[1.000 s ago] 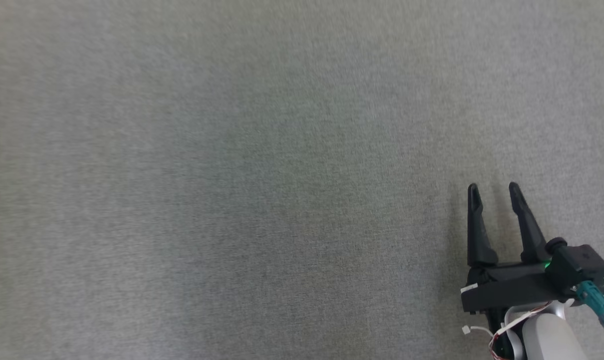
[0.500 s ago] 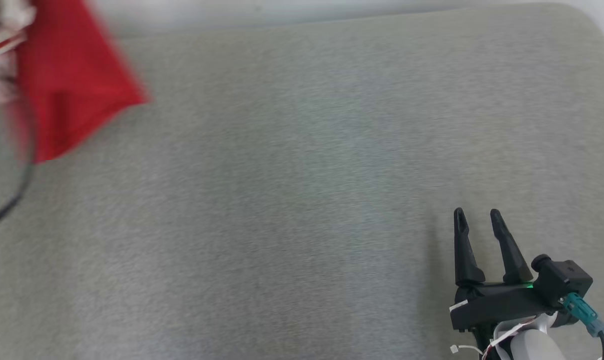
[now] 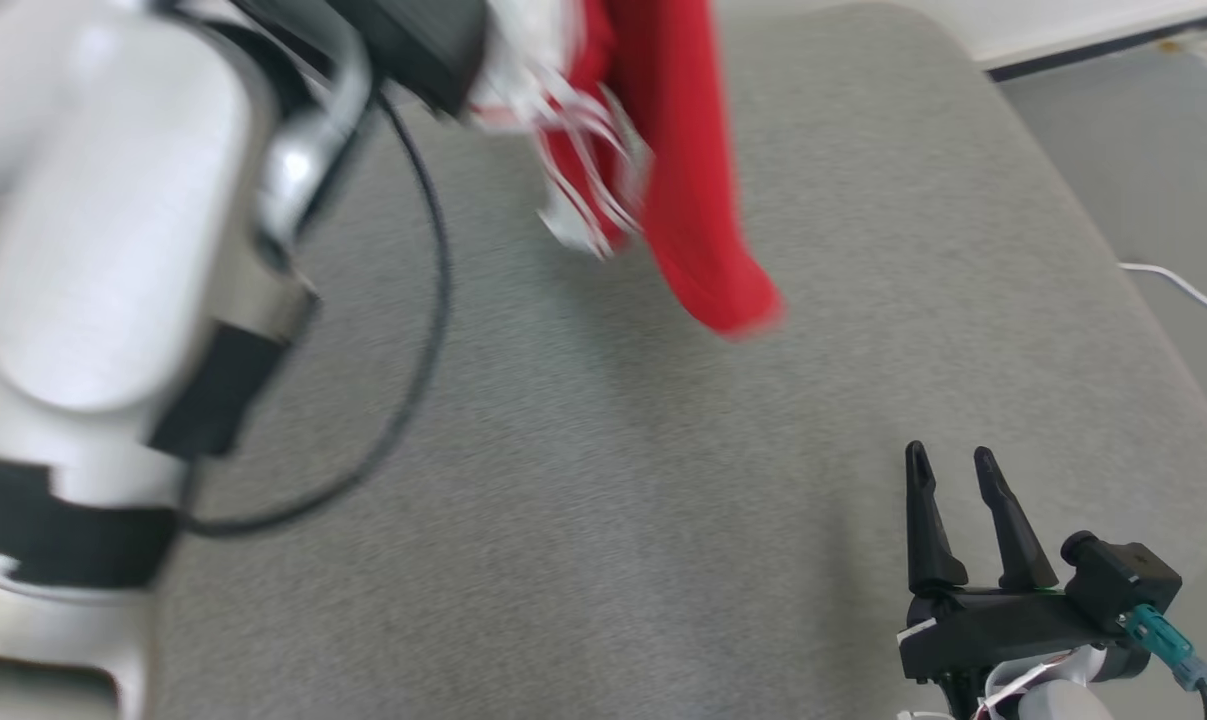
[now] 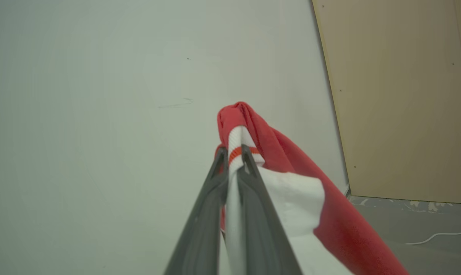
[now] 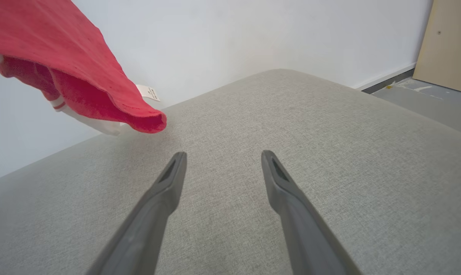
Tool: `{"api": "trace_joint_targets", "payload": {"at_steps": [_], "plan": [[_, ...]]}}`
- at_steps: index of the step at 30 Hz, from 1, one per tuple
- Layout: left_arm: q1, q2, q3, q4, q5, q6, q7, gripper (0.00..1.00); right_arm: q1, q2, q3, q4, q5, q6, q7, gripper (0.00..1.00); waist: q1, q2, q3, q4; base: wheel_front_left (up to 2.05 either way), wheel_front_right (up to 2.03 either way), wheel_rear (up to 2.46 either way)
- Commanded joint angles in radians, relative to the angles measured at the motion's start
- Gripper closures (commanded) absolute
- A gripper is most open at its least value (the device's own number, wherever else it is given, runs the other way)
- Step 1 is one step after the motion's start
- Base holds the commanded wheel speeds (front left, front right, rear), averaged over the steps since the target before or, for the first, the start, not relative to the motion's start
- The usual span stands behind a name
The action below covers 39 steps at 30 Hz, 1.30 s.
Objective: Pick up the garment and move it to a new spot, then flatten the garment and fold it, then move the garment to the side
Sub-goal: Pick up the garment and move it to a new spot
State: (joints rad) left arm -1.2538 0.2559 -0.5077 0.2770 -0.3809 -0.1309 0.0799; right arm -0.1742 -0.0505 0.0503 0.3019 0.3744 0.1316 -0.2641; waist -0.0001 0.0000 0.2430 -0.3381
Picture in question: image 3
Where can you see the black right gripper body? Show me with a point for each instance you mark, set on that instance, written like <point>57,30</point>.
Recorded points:
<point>1003,625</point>

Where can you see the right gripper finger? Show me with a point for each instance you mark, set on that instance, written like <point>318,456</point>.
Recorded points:
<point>1018,550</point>
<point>928,540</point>

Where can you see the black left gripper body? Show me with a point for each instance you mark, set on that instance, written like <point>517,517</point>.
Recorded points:
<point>433,40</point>

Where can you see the red lettered sports jersey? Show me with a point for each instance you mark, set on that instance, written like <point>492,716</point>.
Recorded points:
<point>688,180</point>

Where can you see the white grey robot left arm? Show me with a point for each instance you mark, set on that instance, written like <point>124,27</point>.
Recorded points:
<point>113,250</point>

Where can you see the white grey robot right arm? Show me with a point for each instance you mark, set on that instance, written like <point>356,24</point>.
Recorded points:
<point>1058,700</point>

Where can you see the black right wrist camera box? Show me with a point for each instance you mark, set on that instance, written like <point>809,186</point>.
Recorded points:
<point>1123,585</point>

